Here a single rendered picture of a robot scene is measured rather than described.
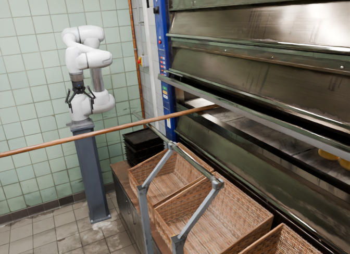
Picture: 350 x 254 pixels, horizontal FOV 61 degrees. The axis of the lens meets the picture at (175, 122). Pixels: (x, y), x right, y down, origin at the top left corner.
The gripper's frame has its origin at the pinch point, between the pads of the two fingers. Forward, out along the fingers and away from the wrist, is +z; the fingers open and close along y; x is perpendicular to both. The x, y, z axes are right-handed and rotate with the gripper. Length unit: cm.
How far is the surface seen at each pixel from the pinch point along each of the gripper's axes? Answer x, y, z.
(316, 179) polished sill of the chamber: 126, -78, 6
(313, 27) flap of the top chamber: 115, -77, -56
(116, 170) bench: -33, -24, 75
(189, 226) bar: 108, -26, 25
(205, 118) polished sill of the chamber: 35, -76, 10
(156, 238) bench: 64, -25, 69
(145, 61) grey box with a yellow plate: -69, -70, -12
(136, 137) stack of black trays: -31, -44, 45
